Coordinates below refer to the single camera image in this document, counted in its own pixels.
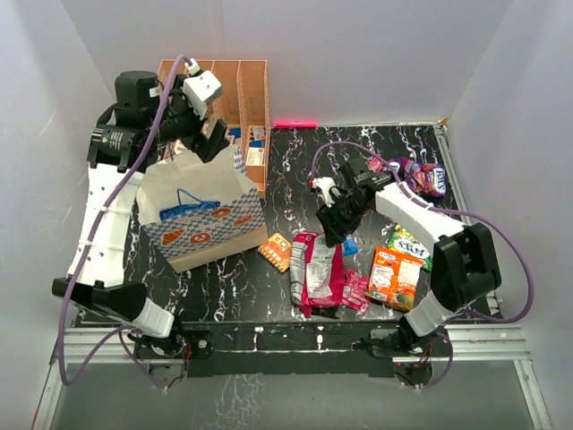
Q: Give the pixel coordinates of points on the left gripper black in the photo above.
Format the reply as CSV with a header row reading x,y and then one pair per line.
x,y
208,148

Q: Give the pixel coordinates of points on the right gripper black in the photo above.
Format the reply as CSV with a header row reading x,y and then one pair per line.
x,y
335,228

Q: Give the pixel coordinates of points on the magenta silver snack bag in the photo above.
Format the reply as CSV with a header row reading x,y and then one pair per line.
x,y
317,273

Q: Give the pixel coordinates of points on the white checkered paper bag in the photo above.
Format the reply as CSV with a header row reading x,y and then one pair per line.
x,y
199,237

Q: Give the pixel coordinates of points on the blue Slendy snack bag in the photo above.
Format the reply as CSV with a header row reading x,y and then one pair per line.
x,y
182,209

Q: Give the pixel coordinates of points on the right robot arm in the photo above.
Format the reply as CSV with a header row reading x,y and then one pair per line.
x,y
464,261

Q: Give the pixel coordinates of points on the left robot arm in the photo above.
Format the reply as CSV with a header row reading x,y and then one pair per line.
x,y
145,114

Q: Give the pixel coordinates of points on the green Fox's candy bag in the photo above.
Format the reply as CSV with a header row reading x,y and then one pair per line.
x,y
402,241

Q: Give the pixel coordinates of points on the purple Fox's bag left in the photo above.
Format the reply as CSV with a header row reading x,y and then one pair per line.
x,y
376,166

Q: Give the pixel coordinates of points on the orange Fox's candy bag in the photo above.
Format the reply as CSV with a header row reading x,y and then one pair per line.
x,y
393,279

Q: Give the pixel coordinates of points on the blue wafer bar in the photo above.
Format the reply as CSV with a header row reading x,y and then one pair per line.
x,y
350,247

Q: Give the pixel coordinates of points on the white card with red logo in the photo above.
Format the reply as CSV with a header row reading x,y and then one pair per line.
x,y
255,157

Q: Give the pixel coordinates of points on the red white box right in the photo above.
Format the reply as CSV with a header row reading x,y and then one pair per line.
x,y
258,132

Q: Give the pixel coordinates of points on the orange plastic file organizer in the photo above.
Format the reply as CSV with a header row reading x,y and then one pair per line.
x,y
244,103

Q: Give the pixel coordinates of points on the orange cracker pack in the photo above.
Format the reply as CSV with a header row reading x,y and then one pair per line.
x,y
277,251

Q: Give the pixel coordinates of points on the pink candy pack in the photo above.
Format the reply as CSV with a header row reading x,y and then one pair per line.
x,y
356,285

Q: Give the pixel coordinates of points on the pink marker strip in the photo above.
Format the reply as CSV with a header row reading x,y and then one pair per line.
x,y
295,124

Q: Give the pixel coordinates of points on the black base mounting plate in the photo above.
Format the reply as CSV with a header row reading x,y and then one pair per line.
x,y
282,348

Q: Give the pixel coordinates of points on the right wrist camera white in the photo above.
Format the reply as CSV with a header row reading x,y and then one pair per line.
x,y
326,188

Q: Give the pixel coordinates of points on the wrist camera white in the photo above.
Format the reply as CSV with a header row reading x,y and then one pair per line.
x,y
200,88
326,188

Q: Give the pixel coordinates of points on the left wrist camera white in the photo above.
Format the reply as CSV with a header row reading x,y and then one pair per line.
x,y
200,88

